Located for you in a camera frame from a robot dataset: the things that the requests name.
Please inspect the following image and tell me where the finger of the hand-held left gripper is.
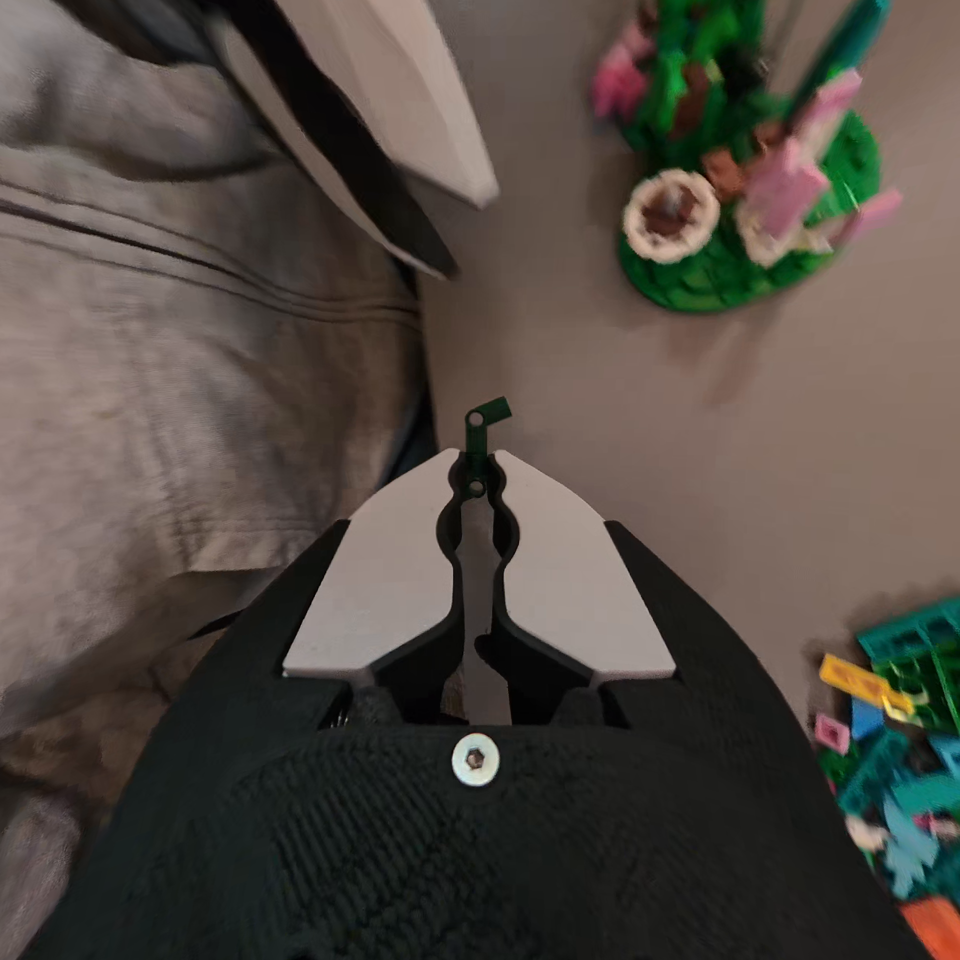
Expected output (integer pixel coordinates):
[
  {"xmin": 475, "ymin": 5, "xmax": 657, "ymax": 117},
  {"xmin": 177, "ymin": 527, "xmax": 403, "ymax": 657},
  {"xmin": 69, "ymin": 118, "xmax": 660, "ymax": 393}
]
[
  {"xmin": 202, "ymin": 0, "xmax": 455, "ymax": 280},
  {"xmin": 255, "ymin": 0, "xmax": 501, "ymax": 273}
]

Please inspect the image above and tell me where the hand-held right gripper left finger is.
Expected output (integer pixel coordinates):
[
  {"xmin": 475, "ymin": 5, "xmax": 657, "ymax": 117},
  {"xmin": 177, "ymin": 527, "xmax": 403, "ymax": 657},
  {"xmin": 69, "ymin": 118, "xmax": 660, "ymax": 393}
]
[{"xmin": 283, "ymin": 448, "xmax": 465, "ymax": 725}]

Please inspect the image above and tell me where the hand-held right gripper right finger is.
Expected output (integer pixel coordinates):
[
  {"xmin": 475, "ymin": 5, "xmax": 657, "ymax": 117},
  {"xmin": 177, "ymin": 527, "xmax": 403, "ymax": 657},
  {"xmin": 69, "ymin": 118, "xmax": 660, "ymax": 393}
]
[{"xmin": 474, "ymin": 450, "xmax": 676, "ymax": 725}]

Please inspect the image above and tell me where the dark green lego stem piece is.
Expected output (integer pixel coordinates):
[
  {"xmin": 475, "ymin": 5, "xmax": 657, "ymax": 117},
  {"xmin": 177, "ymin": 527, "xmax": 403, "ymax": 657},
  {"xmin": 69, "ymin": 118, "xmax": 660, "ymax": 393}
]
[{"xmin": 463, "ymin": 397, "xmax": 513, "ymax": 500}]

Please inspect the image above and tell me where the green lego flower model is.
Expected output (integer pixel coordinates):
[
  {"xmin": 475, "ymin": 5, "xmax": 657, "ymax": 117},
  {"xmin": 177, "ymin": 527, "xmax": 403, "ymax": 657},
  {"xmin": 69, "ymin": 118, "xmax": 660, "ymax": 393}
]
[{"xmin": 591, "ymin": 0, "xmax": 905, "ymax": 315}]

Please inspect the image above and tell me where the pile of loose lego bricks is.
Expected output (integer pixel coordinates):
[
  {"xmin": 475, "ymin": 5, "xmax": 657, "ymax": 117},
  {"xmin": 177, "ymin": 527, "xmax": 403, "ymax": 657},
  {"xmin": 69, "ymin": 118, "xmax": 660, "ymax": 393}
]
[{"xmin": 813, "ymin": 600, "xmax": 960, "ymax": 901}]

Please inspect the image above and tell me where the grey sweatshirt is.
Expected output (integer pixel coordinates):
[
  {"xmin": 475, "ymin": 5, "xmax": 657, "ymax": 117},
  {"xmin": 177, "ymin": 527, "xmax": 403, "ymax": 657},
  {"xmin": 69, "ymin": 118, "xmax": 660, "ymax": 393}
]
[{"xmin": 0, "ymin": 0, "xmax": 438, "ymax": 751}]

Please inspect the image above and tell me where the orange sheet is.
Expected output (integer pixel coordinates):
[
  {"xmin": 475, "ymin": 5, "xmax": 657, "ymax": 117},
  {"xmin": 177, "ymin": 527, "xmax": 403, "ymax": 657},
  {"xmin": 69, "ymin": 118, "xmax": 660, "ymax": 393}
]
[{"xmin": 898, "ymin": 896, "xmax": 960, "ymax": 960}]

